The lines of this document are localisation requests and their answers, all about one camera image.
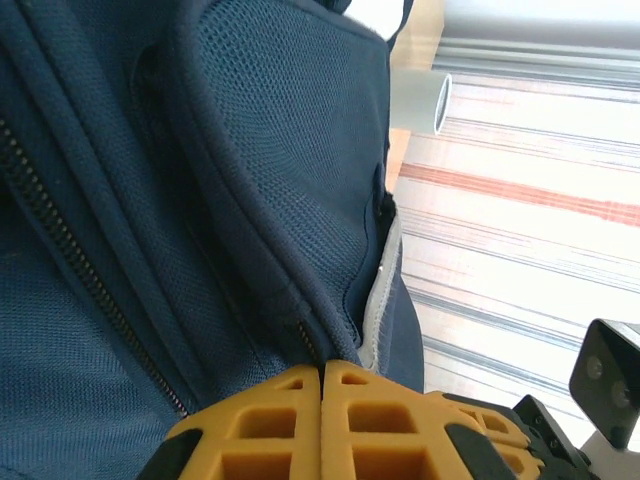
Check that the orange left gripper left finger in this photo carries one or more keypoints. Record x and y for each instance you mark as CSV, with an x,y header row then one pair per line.
x,y
305,425

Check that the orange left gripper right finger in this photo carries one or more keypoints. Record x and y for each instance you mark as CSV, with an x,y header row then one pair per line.
x,y
335,425

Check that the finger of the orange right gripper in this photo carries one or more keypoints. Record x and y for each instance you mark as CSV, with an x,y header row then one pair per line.
x,y
522,462
500,425

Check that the navy blue backpack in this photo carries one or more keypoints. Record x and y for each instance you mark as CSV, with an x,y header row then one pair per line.
x,y
150,200

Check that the translucent corrugated side panel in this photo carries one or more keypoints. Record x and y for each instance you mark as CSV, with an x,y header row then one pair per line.
x,y
525,225

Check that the grey plastic cup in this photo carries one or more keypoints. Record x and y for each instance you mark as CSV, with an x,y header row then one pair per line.
x,y
415,100

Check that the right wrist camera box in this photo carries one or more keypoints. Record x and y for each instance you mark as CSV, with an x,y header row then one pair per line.
x,y
605,380

